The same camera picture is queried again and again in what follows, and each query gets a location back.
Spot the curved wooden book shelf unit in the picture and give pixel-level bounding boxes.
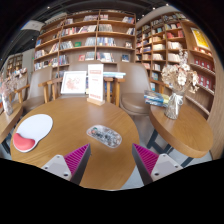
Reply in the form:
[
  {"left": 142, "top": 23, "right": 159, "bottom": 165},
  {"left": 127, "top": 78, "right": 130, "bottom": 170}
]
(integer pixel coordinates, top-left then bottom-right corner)
[{"left": 134, "top": 11, "right": 218, "bottom": 118}]

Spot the white mouse pad, red rest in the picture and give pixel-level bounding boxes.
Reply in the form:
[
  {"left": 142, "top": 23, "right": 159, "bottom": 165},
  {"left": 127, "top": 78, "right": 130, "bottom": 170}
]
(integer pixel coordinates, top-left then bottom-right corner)
[{"left": 12, "top": 113, "right": 54, "bottom": 154}]

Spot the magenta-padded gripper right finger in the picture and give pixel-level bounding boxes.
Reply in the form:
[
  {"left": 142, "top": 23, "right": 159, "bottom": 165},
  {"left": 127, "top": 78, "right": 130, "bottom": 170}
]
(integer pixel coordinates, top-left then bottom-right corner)
[{"left": 131, "top": 143, "right": 184, "bottom": 186}]

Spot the brown padded wooden armchair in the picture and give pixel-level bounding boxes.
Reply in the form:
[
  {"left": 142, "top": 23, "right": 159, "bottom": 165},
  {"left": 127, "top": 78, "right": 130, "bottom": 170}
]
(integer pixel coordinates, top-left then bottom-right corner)
[
  {"left": 14, "top": 66, "right": 56, "bottom": 114},
  {"left": 46, "top": 60, "right": 116, "bottom": 103},
  {"left": 113, "top": 61, "right": 168, "bottom": 118}
]

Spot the white hanging ceiling sign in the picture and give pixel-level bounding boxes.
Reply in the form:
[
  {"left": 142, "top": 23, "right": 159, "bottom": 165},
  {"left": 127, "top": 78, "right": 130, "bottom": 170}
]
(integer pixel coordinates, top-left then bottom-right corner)
[{"left": 20, "top": 19, "right": 46, "bottom": 33}]

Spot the white framed picture, red print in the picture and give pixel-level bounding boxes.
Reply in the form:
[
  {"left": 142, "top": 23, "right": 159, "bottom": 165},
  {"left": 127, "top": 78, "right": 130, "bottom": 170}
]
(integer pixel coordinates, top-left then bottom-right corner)
[{"left": 60, "top": 70, "right": 88, "bottom": 96}]

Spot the white sign in wooden stand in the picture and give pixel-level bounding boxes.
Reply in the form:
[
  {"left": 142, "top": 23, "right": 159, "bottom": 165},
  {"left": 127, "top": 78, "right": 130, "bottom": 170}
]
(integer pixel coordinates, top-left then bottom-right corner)
[{"left": 86, "top": 63, "right": 106, "bottom": 107}]

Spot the glass vase with pale flowers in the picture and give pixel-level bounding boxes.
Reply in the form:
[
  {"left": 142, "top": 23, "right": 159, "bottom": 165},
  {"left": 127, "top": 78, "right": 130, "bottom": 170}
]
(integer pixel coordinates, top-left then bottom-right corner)
[{"left": 161, "top": 49, "right": 200, "bottom": 120}]

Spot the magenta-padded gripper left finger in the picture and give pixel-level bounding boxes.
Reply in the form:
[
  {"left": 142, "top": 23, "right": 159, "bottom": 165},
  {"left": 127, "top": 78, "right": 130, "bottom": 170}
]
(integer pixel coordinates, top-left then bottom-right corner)
[{"left": 41, "top": 143, "right": 92, "bottom": 186}]

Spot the glass vase with pink flowers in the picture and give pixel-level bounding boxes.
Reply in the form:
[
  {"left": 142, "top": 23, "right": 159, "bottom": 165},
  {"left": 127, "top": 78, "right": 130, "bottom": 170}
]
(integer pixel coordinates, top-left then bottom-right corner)
[{"left": 0, "top": 71, "right": 19, "bottom": 116}]

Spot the light blue book stack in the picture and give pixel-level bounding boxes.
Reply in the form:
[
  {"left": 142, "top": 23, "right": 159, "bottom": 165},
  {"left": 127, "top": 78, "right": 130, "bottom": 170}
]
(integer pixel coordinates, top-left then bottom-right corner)
[{"left": 103, "top": 71, "right": 127, "bottom": 80}]

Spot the small distant book shelf unit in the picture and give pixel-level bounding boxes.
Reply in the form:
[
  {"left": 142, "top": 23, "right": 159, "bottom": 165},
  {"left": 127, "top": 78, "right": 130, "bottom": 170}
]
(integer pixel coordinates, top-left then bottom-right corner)
[{"left": 6, "top": 53, "right": 24, "bottom": 78}]

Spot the stack of colourful books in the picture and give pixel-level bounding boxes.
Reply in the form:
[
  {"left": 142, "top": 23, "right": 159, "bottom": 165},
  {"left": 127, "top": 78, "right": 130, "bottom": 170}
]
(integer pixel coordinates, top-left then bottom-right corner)
[{"left": 143, "top": 89, "right": 170, "bottom": 108}]

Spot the transparent computer mouse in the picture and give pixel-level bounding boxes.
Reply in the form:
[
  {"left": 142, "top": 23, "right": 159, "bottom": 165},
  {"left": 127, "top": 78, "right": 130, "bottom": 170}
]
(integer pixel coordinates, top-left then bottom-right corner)
[{"left": 86, "top": 124, "right": 123, "bottom": 149}]

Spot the round wooden side table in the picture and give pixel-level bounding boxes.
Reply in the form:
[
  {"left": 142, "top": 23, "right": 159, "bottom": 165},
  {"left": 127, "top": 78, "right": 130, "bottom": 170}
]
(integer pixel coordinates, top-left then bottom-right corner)
[
  {"left": 0, "top": 101, "right": 24, "bottom": 154},
  {"left": 146, "top": 105, "right": 214, "bottom": 168}
]

